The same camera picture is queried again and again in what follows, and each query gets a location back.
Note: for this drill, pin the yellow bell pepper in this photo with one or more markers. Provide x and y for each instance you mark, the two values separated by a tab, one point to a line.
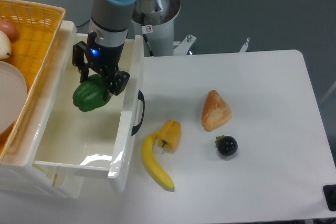
169	135

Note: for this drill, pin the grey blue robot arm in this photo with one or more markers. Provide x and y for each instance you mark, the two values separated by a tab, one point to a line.
109	25

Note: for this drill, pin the white drawer cabinet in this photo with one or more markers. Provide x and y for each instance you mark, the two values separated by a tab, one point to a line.
18	171

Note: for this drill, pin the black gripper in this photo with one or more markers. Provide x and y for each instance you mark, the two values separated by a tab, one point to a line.
103	60

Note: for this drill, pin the yellow banana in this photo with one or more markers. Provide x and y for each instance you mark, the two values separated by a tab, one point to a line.
152	166

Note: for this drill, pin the open white upper drawer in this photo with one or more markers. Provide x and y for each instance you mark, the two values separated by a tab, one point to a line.
99	143

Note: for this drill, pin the red apple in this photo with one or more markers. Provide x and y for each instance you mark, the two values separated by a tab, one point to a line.
9	29

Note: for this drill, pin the triangular bread pastry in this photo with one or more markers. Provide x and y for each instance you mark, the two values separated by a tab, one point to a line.
216	112

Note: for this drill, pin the dark purple mangosteen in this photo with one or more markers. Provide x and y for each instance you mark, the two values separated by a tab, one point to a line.
226	145

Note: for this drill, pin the black object at table edge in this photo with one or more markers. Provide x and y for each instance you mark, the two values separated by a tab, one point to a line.
330	196

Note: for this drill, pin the pale pear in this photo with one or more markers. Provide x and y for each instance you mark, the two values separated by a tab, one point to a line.
5	46

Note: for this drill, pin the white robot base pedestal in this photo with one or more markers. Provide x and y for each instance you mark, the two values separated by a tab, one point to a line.
154	21

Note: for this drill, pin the green bell pepper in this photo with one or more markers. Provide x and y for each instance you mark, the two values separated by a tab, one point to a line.
90	94

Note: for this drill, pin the orange woven basket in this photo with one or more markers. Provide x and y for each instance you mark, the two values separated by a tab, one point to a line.
37	25

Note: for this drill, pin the pink plate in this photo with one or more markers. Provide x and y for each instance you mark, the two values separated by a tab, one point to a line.
13	94

